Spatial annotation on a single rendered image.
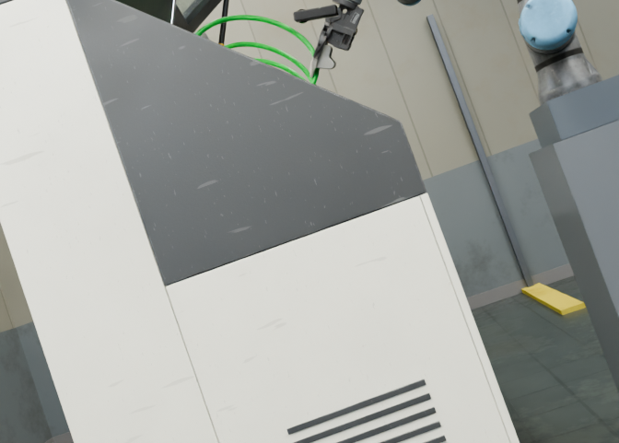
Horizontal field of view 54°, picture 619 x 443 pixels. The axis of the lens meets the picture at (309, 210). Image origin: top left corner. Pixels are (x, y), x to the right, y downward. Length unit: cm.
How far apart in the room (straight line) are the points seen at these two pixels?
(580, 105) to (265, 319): 89
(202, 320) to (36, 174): 46
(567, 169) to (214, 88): 82
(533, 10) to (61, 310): 120
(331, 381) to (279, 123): 54
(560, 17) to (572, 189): 38
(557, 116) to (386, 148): 47
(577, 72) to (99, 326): 123
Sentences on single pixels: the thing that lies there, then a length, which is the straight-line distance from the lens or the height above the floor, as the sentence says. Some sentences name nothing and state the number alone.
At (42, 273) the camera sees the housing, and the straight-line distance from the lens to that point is 138.
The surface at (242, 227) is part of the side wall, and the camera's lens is 127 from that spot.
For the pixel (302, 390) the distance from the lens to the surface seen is 130.
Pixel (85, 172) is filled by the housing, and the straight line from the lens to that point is 135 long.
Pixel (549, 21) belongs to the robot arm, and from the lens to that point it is 150.
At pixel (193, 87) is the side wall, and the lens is 133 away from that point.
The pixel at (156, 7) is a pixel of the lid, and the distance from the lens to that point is 181.
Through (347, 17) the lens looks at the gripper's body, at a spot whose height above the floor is 129.
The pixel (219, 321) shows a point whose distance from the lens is 129.
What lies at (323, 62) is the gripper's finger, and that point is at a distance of 165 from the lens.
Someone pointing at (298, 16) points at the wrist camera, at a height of 134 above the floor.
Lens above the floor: 78
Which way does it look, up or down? 3 degrees up
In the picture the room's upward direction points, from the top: 20 degrees counter-clockwise
